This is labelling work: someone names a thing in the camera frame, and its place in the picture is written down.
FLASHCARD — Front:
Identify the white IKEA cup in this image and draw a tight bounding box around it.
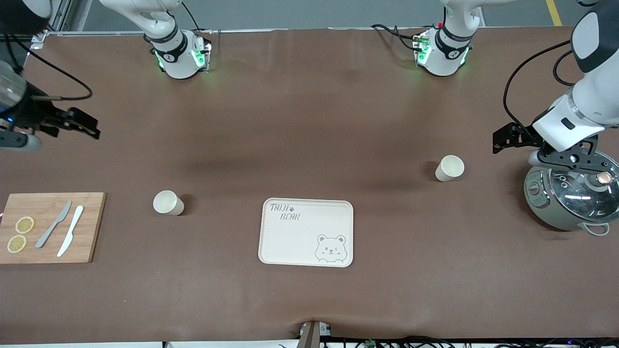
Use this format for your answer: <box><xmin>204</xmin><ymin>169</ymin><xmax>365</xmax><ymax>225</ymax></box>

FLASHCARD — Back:
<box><xmin>434</xmin><ymin>155</ymin><xmax>466</xmax><ymax>183</ymax></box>
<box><xmin>152</xmin><ymin>189</ymin><xmax>185</xmax><ymax>217</ymax></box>

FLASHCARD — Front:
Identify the grey pot with glass lid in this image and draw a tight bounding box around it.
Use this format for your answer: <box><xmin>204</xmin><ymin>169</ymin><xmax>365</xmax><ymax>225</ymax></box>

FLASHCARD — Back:
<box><xmin>523</xmin><ymin>163</ymin><xmax>619</xmax><ymax>237</ymax></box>

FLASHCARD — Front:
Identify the glass pot lid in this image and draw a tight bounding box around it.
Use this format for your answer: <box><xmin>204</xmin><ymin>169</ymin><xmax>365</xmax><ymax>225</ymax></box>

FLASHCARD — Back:
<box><xmin>545</xmin><ymin>162</ymin><xmax>619</xmax><ymax>224</ymax></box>

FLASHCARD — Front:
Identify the bamboo cutting board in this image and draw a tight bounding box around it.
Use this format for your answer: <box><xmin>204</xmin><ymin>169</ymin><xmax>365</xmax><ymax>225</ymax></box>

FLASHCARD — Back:
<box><xmin>0</xmin><ymin>192</ymin><xmax>107</xmax><ymax>265</ymax></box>

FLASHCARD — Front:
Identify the grey plastic knife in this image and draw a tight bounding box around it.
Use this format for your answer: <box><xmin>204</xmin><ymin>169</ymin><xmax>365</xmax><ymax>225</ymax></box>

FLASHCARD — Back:
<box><xmin>35</xmin><ymin>200</ymin><xmax>73</xmax><ymax>249</ymax></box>

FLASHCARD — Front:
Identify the white plastic knife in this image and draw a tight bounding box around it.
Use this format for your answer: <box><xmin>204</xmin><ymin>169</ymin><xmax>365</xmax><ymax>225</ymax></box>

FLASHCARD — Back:
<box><xmin>57</xmin><ymin>205</ymin><xmax>85</xmax><ymax>258</ymax></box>

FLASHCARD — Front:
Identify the white bear print tray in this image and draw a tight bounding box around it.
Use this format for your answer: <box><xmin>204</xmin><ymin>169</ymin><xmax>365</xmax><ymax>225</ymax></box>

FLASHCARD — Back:
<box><xmin>258</xmin><ymin>198</ymin><xmax>354</xmax><ymax>268</ymax></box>

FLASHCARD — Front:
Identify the aluminium frame profile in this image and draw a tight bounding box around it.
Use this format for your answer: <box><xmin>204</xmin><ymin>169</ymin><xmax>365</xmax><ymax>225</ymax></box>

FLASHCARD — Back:
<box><xmin>29</xmin><ymin>0</ymin><xmax>93</xmax><ymax>50</ymax></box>

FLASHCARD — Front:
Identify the black base cable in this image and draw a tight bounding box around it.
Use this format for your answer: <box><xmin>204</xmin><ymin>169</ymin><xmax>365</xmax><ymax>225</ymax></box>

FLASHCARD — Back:
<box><xmin>371</xmin><ymin>24</ymin><xmax>422</xmax><ymax>52</ymax></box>
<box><xmin>179</xmin><ymin>0</ymin><xmax>200</xmax><ymax>32</ymax></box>

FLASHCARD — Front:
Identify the metal table edge bracket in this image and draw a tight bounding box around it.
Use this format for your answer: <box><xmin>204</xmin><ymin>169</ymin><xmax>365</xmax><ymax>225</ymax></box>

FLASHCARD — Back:
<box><xmin>298</xmin><ymin>320</ymin><xmax>332</xmax><ymax>348</ymax></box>

